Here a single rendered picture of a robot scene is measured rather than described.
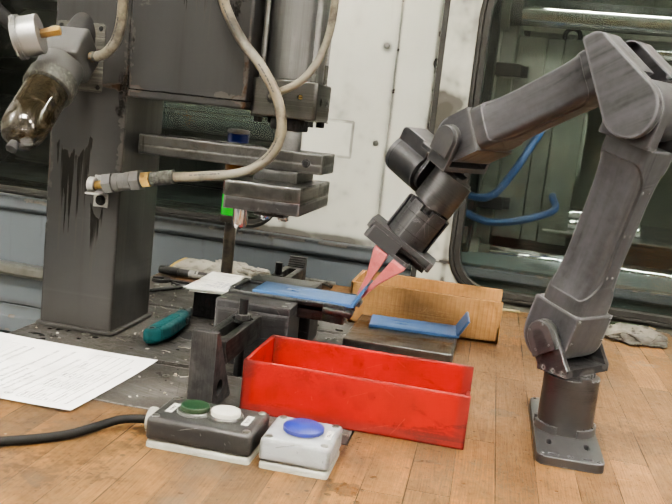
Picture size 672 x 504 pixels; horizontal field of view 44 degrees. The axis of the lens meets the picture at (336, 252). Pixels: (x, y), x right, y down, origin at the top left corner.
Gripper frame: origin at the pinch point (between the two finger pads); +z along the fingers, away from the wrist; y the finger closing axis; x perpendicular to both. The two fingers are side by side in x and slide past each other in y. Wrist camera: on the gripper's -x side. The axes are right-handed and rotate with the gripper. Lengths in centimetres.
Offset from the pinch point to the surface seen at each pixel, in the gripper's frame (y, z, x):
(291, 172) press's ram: 17.1, -7.1, 3.3
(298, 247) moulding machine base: 17, 15, -61
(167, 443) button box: 5.2, 15.7, 37.1
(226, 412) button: 2.7, 10.4, 34.8
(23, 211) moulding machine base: 75, 51, -68
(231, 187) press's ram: 21.2, -1.7, 8.8
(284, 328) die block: 4.9, 8.6, 8.1
